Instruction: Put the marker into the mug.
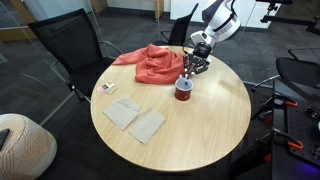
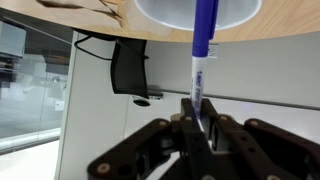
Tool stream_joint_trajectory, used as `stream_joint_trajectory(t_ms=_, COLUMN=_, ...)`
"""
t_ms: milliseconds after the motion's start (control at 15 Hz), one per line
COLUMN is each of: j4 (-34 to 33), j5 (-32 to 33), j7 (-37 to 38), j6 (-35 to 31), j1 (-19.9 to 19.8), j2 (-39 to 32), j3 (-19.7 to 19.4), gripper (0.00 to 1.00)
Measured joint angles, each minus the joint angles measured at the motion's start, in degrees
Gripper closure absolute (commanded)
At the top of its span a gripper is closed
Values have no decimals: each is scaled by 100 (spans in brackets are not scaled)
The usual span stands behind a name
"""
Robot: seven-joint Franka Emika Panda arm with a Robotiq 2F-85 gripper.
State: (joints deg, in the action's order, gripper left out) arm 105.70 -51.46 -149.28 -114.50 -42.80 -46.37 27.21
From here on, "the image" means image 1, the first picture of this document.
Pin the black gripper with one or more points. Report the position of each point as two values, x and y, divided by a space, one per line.
200 61

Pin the purple capped white marker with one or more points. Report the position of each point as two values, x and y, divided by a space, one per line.
185 81

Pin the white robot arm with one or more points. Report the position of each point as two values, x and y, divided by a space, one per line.
221 23

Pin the red mug white inside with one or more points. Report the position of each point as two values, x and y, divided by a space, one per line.
183 95

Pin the orange red cloth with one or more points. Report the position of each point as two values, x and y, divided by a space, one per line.
156 65

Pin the brown paper napkin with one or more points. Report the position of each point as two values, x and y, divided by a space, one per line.
146 126
121 111

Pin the small card packet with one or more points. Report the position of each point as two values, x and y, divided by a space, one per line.
110 88

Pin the small pink paper piece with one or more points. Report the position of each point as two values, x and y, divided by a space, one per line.
100 89

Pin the black mesh office chair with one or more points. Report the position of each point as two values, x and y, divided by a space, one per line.
66 43

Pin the black perforated breadboard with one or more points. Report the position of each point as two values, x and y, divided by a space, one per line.
305 133

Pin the black cart table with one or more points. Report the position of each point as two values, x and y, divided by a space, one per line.
283 166

